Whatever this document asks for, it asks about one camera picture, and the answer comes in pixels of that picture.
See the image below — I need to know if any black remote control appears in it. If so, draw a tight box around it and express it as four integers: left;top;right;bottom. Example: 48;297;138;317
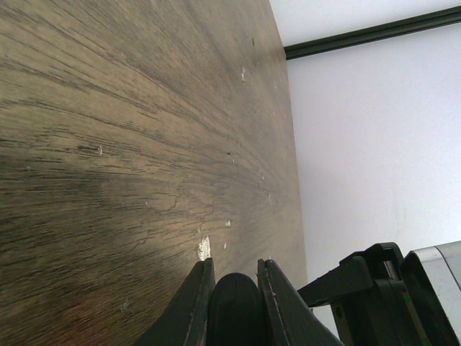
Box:
206;272;267;346

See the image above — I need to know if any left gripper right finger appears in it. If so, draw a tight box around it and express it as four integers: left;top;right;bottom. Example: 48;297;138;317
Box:
257;259;342;345

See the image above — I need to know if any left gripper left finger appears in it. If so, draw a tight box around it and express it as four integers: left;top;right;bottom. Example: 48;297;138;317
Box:
134;258;215;345

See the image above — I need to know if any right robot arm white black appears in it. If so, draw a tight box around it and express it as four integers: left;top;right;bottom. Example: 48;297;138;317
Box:
298;241;460;345

